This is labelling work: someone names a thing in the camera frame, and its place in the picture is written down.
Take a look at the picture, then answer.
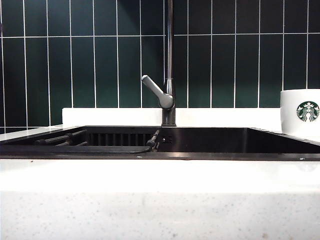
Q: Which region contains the white Starbucks logo mug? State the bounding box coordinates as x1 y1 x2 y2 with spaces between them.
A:
279 88 320 138

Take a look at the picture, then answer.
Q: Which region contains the black rod sink drain rack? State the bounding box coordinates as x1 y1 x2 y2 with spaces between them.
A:
34 129 161 154

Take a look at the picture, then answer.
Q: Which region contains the black kitchen sink basin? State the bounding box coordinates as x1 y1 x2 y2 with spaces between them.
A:
0 125 320 162

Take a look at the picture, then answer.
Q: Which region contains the dark metal faucet spout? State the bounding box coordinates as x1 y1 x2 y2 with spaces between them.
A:
161 0 177 127

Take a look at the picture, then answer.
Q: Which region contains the grey faucet lever handle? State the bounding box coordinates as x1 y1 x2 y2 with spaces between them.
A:
141 74 174 109

